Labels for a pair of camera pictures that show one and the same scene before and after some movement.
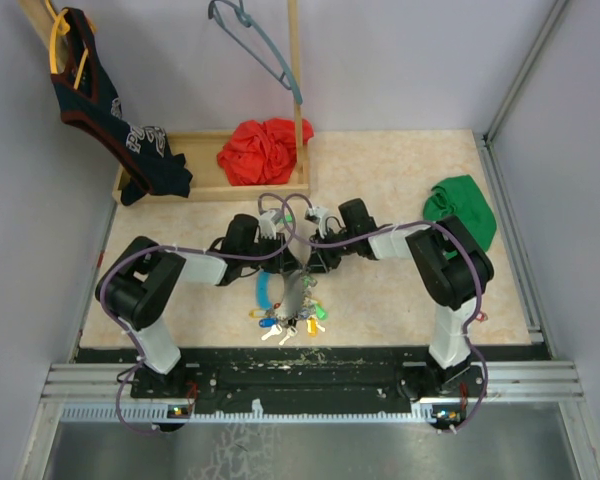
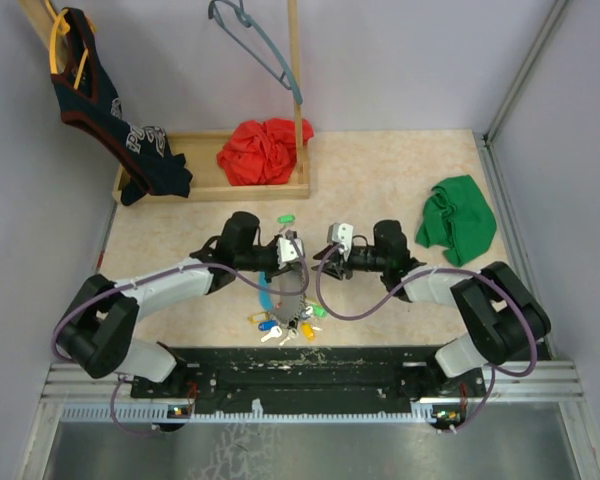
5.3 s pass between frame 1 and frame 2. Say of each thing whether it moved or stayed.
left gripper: stayed
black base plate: stayed
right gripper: moved
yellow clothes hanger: stayed
